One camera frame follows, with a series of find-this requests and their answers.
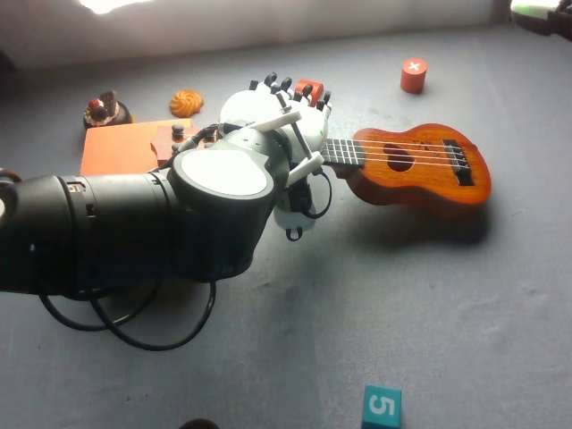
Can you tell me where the orange wooden ukulele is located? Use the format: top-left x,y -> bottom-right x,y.
150,122 -> 492,207

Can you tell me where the grey table cloth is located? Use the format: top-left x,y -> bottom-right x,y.
0,21 -> 572,429

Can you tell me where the blue number five block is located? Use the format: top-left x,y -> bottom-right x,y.
360,384 -> 402,428

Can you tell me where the orange swirl cookie toy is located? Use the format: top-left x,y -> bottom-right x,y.
168,88 -> 205,119

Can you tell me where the red cylinder block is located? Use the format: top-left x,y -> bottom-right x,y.
400,57 -> 429,95

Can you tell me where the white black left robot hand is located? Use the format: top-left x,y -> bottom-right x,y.
217,72 -> 334,157

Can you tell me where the large orange block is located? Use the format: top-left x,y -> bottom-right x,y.
80,118 -> 194,176

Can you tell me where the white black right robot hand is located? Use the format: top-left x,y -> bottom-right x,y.
509,0 -> 572,37

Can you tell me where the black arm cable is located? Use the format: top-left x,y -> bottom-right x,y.
38,276 -> 163,332
88,279 -> 218,352

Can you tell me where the chocolate cake toy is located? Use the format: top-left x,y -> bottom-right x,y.
83,90 -> 134,130

